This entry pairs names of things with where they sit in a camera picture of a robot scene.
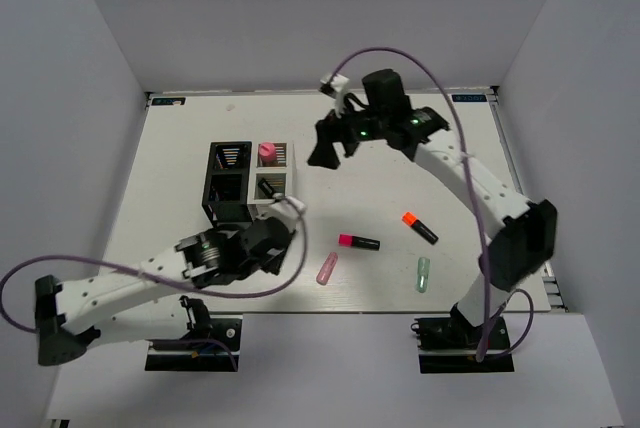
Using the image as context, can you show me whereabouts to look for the right aluminium table rail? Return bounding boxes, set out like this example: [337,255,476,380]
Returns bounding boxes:
[490,86,568,313]

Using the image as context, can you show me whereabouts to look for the pink black highlighter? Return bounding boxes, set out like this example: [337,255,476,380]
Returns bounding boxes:
[338,234,381,251]

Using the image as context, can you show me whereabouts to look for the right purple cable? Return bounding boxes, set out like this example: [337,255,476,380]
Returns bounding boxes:
[332,47,535,363]

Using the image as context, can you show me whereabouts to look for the pink translucent small tube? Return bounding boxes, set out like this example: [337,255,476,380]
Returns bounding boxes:
[316,252,338,286]

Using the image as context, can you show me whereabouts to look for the right blue table label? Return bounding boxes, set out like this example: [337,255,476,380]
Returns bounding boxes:
[451,93,487,103]

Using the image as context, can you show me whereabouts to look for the white mesh organizer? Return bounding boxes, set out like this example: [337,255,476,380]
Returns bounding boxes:
[246,141,296,219]

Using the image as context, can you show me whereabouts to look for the blue table label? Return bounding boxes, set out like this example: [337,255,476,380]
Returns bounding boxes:
[451,93,487,103]
[151,97,186,106]

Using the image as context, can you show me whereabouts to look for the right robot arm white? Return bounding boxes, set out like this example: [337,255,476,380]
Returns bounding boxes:
[308,69,558,347]

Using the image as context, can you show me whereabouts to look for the pink capped clear tube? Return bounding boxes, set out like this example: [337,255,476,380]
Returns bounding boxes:
[257,142,278,167]

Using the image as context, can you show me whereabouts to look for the green black highlighter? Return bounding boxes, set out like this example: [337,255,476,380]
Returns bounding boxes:
[255,178,277,199]

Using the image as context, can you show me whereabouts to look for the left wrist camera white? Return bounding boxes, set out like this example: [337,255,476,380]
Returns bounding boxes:
[268,193,307,232]

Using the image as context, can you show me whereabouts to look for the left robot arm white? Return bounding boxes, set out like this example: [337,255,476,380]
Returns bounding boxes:
[34,215,297,366]

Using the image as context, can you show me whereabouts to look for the green translucent small tube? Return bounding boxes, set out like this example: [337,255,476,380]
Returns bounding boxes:
[416,257,430,293]

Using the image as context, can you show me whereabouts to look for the left blue table label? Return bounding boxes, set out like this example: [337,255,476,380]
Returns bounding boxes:
[151,97,186,106]

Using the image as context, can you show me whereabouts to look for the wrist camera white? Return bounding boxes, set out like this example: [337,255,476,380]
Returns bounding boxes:
[319,74,350,118]
[268,193,307,232]

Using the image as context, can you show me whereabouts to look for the black mesh organizer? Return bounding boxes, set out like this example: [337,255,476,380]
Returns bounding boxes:
[201,141,252,224]

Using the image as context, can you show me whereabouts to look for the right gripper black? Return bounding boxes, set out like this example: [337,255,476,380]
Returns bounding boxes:
[307,95,387,170]

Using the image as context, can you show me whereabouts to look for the orange black highlighter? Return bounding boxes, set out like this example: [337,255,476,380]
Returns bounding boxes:
[402,212,439,245]

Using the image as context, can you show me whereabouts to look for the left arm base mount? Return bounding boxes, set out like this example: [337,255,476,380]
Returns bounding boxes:
[145,296,243,373]

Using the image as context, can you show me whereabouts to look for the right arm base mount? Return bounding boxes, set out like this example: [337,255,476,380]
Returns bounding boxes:
[411,316,515,374]

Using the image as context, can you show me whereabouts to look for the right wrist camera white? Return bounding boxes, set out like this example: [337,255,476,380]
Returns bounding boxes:
[319,74,350,118]

